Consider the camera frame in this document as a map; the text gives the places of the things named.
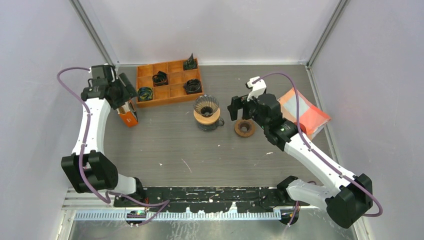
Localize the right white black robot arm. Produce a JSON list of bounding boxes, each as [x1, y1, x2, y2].
[[227, 93, 373, 229]]

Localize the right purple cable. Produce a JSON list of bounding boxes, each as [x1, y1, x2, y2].
[[253, 72, 384, 228]]

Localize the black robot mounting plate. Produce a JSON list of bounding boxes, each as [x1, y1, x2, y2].
[[131, 186, 295, 214]]

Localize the rolled black tie middle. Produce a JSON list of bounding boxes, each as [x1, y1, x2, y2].
[[152, 71, 169, 87]]

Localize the clear smoky glass dripper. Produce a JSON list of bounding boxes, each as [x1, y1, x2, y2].
[[193, 94, 220, 118]]

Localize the dark wooden dripper ring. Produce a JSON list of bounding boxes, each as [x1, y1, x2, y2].
[[234, 118, 257, 139]]

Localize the orange grey folded cloth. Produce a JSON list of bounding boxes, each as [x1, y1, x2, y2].
[[277, 88, 331, 140]]

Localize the orange filter holder box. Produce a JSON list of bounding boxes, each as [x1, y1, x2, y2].
[[116, 100, 139, 128]]

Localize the rolled black tie back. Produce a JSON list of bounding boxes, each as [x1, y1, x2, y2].
[[182, 53, 198, 71]]

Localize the orange wooden compartment tray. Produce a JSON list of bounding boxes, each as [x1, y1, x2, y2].
[[135, 59, 205, 108]]

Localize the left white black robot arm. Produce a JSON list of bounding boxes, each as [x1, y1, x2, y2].
[[56, 63, 146, 207]]

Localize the grey glass server jug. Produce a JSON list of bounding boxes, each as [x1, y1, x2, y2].
[[196, 117, 225, 132]]

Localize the rolled black tie right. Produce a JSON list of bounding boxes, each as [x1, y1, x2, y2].
[[183, 78, 202, 95]]

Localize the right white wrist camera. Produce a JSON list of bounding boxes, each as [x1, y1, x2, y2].
[[245, 76, 267, 102]]

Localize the light wooden dripper ring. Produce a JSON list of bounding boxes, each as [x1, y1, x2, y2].
[[193, 108, 222, 126]]

